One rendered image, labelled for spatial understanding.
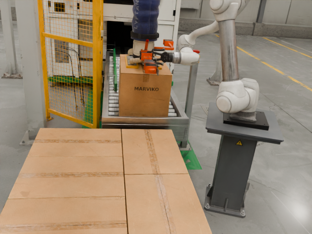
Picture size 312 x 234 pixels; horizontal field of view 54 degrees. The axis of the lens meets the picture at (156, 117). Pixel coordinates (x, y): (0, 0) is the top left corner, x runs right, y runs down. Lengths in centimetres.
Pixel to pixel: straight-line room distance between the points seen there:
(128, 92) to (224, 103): 80
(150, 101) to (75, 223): 123
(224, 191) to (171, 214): 91
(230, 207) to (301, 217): 56
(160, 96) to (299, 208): 146
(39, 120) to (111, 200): 178
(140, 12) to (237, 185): 150
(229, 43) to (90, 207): 125
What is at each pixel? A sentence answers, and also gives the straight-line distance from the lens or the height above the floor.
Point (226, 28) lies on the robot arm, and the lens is 199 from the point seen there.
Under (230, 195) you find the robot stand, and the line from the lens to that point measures 248.
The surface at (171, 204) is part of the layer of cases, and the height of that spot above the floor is 54.
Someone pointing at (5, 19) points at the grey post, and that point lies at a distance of 528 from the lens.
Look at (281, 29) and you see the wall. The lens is 1260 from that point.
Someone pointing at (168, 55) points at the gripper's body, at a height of 110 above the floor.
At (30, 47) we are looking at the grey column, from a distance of 304.
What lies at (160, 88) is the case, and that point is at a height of 83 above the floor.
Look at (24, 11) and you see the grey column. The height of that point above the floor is 127.
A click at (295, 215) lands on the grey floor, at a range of 278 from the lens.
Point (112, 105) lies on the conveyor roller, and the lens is 279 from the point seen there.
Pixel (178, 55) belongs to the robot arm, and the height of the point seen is 110.
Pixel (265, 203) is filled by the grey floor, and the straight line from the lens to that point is 278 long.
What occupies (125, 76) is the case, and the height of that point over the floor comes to 92.
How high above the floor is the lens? 162
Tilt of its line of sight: 24 degrees down
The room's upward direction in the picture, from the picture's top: 5 degrees clockwise
